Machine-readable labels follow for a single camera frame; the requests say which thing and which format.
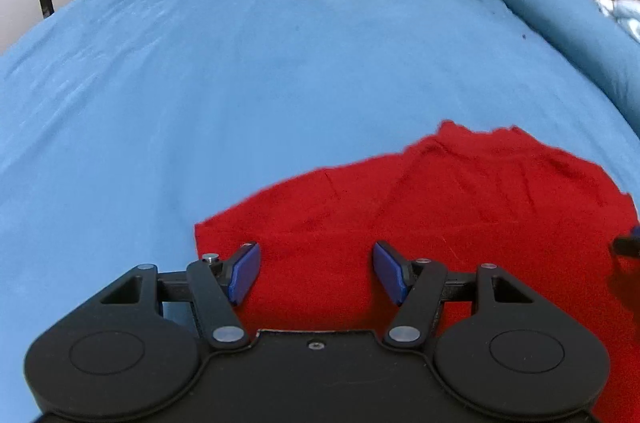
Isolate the red small garment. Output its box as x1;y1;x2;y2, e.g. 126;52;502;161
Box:
195;122;639;422

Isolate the blue bed sheet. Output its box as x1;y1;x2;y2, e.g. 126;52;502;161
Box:
1;0;639;422

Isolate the light blue blanket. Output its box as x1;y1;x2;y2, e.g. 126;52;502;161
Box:
596;0;640;42

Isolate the blue duvet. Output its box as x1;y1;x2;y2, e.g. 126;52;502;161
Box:
502;0;639;130

